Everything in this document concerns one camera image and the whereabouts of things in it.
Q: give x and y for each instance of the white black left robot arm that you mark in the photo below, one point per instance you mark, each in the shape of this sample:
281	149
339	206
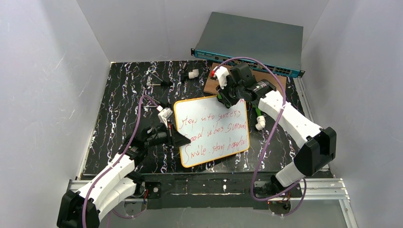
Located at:
88	205

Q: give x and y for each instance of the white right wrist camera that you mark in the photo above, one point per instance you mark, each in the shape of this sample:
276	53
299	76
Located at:
220	74

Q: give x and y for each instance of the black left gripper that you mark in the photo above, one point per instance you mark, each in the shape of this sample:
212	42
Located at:
170	135

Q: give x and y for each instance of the green black whiteboard eraser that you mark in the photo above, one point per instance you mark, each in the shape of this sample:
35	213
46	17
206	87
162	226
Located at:
221	99

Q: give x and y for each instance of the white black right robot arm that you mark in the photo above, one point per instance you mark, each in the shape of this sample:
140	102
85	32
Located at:
317	145

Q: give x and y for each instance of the white pipe elbow fitting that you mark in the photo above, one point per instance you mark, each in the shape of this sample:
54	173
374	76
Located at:
261	123

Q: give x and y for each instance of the orange framed whiteboard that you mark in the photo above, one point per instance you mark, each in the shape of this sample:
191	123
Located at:
215	131

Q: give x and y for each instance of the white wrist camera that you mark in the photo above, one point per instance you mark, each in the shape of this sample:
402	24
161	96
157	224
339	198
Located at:
220	74
164	114

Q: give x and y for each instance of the brown wooden board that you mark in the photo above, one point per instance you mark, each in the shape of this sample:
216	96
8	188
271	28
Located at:
210	86

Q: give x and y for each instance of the teal network switch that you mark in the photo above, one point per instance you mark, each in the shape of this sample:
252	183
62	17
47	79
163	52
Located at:
261	43

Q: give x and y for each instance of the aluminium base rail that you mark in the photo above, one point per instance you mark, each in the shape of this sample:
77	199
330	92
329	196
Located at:
225	190

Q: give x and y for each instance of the white black pipe fitting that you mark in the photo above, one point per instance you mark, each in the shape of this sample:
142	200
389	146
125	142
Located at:
189	75

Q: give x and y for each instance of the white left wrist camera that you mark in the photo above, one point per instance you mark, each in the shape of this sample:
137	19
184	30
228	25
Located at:
164	114

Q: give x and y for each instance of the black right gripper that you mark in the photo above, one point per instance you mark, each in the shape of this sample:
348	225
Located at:
229	95

